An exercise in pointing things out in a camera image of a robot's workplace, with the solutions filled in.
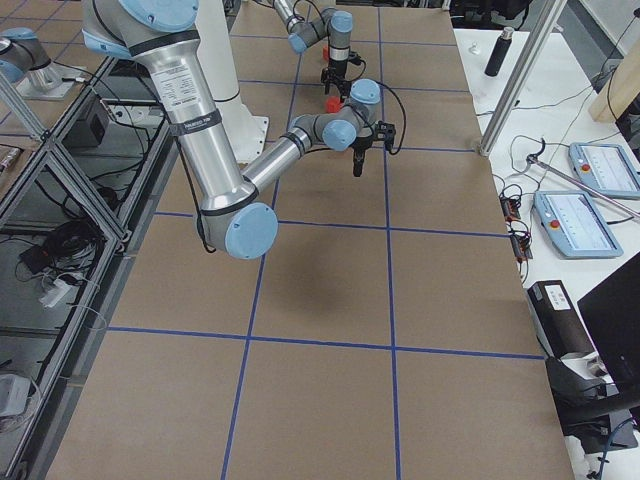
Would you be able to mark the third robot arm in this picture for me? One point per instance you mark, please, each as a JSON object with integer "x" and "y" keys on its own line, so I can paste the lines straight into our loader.
{"x": 21, "y": 51}

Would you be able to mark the black water bottle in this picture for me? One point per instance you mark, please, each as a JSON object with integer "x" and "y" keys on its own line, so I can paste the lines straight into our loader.
{"x": 499, "y": 52}

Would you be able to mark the brown paper table mat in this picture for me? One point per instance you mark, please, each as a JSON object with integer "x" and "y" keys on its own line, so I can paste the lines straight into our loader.
{"x": 385, "y": 335}

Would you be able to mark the lower teach pendant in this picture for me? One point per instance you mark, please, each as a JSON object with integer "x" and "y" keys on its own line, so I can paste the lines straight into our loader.
{"x": 575, "y": 226}

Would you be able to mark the teach pendant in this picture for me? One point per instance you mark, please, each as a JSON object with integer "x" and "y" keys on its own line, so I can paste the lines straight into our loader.
{"x": 575, "y": 226}
{"x": 606, "y": 168}

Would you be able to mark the upper teach pendant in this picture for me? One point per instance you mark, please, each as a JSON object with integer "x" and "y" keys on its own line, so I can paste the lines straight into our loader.
{"x": 606, "y": 168}

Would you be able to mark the black monitor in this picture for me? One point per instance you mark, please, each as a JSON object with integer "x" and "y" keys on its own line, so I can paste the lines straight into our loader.
{"x": 610, "y": 312}

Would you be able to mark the black cardboard box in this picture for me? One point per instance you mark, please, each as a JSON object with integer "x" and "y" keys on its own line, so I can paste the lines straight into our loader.
{"x": 556, "y": 319}

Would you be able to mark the black power adapter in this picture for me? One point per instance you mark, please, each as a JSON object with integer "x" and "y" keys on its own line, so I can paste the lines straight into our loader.
{"x": 36, "y": 259}

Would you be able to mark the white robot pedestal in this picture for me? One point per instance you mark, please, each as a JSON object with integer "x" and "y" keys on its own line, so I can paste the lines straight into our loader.
{"x": 247, "y": 133}

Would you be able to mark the aluminium frame post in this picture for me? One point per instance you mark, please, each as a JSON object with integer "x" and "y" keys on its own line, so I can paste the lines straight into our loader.
{"x": 527, "y": 59}

